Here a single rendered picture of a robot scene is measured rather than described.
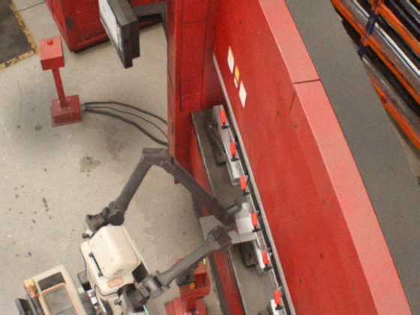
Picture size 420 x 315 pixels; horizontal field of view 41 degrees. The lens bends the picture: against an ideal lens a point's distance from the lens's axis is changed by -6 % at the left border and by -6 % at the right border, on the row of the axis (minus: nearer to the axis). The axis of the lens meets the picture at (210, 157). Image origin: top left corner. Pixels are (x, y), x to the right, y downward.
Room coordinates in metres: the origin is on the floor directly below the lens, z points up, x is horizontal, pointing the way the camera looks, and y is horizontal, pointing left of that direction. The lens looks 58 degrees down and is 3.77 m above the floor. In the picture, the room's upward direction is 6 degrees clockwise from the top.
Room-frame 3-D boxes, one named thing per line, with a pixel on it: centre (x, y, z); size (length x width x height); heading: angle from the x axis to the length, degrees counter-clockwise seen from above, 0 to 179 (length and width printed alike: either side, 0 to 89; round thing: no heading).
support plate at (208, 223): (1.29, -0.13, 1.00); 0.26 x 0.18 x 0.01; 108
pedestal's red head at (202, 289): (1.10, 0.03, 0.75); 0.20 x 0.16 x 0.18; 16
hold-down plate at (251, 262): (1.28, -0.23, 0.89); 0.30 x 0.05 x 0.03; 18
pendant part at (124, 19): (2.30, 0.59, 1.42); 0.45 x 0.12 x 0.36; 30
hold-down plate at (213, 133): (1.89, -0.02, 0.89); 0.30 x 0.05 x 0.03; 18
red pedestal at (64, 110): (2.59, 1.18, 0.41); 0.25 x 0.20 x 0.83; 108
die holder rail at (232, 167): (1.86, -0.09, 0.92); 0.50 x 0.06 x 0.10; 18
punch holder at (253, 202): (1.36, -0.26, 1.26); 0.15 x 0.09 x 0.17; 18
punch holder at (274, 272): (0.98, -0.38, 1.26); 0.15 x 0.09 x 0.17; 18
